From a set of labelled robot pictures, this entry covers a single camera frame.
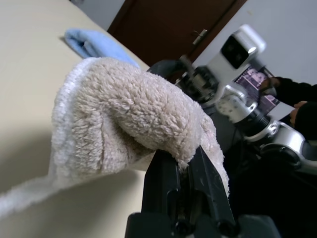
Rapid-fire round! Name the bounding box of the brown wooden door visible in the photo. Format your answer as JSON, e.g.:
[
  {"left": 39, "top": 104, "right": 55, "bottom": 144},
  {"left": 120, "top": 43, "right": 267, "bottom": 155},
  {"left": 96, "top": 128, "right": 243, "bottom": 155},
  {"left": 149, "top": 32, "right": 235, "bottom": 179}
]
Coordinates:
[{"left": 107, "top": 0, "right": 247, "bottom": 71}]

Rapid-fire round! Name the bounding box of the beige towel with white trim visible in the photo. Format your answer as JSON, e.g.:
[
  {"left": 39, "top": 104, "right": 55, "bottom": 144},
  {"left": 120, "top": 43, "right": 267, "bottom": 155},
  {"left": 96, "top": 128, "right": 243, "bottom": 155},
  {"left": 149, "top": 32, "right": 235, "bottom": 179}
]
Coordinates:
[{"left": 0, "top": 56, "right": 231, "bottom": 220}]

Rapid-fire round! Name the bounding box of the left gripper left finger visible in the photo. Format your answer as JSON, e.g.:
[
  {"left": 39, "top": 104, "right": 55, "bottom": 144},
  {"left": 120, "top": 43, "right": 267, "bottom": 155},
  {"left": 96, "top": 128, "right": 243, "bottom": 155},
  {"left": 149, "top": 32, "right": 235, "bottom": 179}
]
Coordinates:
[{"left": 141, "top": 150, "right": 185, "bottom": 224}]

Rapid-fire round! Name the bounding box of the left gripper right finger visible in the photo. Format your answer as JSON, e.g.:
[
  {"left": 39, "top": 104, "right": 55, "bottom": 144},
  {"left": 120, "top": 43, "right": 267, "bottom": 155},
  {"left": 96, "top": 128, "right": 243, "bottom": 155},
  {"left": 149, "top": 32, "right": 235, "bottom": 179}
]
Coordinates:
[{"left": 187, "top": 145, "right": 236, "bottom": 226}]

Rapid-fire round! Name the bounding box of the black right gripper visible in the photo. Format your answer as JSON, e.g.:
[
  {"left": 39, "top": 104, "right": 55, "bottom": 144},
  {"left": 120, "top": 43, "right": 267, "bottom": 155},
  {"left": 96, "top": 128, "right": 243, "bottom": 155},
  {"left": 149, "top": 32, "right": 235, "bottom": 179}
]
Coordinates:
[{"left": 147, "top": 55, "right": 220, "bottom": 105}]

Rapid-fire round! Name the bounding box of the blue folded towel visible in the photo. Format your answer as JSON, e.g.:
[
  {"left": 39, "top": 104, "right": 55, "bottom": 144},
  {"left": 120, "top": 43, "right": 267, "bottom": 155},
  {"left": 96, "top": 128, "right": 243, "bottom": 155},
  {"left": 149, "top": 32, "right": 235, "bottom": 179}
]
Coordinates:
[{"left": 64, "top": 28, "right": 141, "bottom": 70}]

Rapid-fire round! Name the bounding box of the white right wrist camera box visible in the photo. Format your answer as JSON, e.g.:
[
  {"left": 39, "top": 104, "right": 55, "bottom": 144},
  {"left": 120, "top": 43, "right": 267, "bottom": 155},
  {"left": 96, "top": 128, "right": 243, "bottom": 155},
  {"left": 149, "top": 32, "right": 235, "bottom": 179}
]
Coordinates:
[{"left": 207, "top": 24, "right": 267, "bottom": 88}]

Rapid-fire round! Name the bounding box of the bystander hand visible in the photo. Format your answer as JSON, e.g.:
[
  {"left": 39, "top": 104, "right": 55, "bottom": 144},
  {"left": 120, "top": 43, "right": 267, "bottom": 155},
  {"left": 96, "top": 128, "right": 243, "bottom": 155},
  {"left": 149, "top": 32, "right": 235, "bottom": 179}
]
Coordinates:
[{"left": 259, "top": 76, "right": 278, "bottom": 96}]

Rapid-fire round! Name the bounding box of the silver door handle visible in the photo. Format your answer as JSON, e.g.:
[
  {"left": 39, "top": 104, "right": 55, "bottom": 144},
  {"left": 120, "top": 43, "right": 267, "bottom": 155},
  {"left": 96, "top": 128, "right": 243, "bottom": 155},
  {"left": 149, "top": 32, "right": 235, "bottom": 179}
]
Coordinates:
[{"left": 192, "top": 29, "right": 209, "bottom": 46}]

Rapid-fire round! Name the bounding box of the black sleeved bystander forearm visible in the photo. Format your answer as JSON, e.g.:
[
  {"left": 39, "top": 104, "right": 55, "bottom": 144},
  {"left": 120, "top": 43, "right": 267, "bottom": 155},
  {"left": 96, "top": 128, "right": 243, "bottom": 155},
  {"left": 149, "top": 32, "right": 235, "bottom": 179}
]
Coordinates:
[
  {"left": 289, "top": 100, "right": 317, "bottom": 141},
  {"left": 272, "top": 76, "right": 317, "bottom": 108}
]

